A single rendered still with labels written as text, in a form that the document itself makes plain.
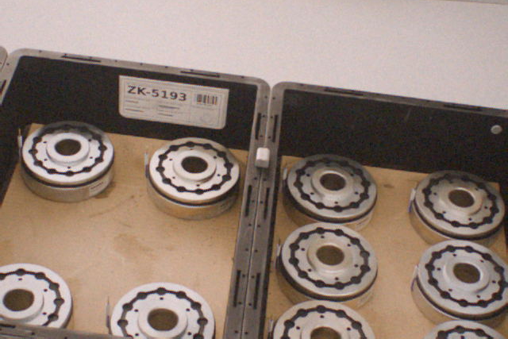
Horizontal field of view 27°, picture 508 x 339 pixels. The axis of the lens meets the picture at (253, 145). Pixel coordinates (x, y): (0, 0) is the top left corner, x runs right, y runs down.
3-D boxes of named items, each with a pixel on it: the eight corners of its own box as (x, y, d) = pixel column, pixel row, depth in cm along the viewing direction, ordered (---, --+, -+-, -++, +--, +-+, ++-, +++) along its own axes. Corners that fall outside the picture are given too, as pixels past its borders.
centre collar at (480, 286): (439, 257, 112) (440, 253, 112) (484, 259, 113) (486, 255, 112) (447, 294, 109) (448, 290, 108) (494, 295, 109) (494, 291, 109)
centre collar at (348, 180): (312, 166, 121) (313, 162, 121) (355, 174, 121) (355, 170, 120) (307, 196, 117) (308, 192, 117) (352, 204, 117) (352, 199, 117)
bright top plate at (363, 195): (292, 151, 123) (293, 147, 123) (379, 165, 123) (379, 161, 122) (281, 211, 116) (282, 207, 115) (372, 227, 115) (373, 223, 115)
